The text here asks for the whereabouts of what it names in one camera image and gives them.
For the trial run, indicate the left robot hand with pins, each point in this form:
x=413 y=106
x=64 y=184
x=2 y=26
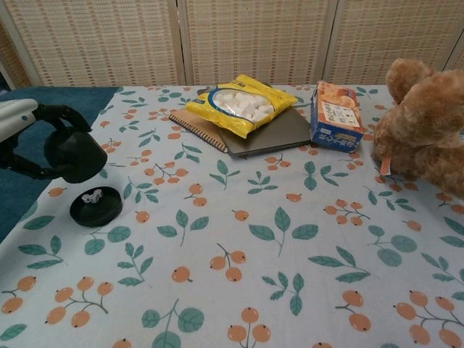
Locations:
x=18 y=119

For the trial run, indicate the black dice cup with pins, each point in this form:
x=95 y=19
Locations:
x=78 y=156

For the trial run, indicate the black round tray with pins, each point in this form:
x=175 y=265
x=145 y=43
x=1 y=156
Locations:
x=96 y=214

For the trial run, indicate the white die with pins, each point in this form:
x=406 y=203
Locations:
x=86 y=198
x=94 y=199
x=98 y=194

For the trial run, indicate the brown spiral notebook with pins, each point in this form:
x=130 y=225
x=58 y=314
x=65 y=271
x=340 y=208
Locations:
x=195 y=125

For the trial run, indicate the yellow marshmallow bag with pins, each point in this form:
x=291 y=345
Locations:
x=237 y=105

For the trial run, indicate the woven bamboo folding screen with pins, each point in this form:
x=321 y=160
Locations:
x=253 y=40

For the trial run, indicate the floral fruit print tablecloth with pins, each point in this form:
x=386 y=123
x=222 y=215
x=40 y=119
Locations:
x=232 y=253

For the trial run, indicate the grey closed laptop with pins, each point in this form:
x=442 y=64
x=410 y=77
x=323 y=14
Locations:
x=282 y=128

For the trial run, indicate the blue orange biscuit box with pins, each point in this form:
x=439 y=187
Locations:
x=337 y=112

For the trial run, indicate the brown plush teddy bear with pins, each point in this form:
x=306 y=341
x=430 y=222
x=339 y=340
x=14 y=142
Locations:
x=424 y=130

